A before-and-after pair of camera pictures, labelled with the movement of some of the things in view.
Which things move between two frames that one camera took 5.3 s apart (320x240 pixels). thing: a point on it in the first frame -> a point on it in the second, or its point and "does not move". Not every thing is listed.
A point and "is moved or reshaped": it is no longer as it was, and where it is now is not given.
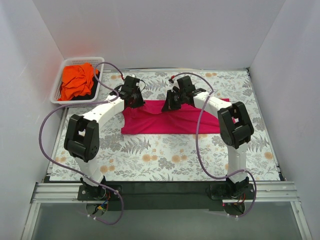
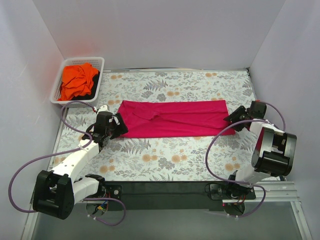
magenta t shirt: [149, 118] is moved or reshaped
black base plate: [123, 195] does not move
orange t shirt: [77, 80] does not move
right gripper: [169, 102] -> [240, 118]
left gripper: [136, 100] -> [116, 125]
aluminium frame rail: [279, 192] does not move
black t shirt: [92, 94] does not move
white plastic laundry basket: [93, 61] does not move
